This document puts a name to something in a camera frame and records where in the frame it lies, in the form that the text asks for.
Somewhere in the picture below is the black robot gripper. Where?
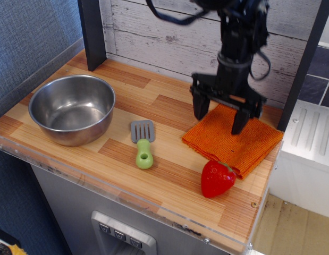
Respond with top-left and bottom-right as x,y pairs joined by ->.
190,62 -> 267,135

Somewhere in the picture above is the orange cloth napkin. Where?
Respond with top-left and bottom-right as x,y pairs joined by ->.
182,105 -> 283,180

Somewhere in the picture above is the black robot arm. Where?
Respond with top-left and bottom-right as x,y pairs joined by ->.
190,1 -> 269,135

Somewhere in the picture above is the clear acrylic table edge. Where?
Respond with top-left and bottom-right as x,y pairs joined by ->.
0,135 -> 254,254

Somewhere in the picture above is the red plastic strawberry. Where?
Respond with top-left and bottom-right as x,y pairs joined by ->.
201,160 -> 237,198

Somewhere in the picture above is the grey green toy spatula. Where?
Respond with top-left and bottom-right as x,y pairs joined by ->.
130,120 -> 155,169

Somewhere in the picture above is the white ridged sink counter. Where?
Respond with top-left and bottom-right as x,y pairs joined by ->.
269,100 -> 329,217

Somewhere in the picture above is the stainless steel bowl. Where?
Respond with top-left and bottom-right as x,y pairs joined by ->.
28,74 -> 116,147

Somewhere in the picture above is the grey toy dispenser panel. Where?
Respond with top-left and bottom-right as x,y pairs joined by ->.
91,210 -> 157,254

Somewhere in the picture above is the yellow object bottom corner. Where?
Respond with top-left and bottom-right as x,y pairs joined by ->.
7,244 -> 27,255

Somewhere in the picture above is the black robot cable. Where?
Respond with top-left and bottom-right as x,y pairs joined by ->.
145,0 -> 272,82

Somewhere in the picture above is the dark grey right post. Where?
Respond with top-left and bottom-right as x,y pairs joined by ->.
277,0 -> 329,131

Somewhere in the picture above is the dark grey post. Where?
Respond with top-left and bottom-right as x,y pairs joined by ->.
277,0 -> 329,131
78,0 -> 106,71

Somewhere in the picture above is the dark grey left post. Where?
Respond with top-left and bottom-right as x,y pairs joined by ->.
78,0 -> 106,71

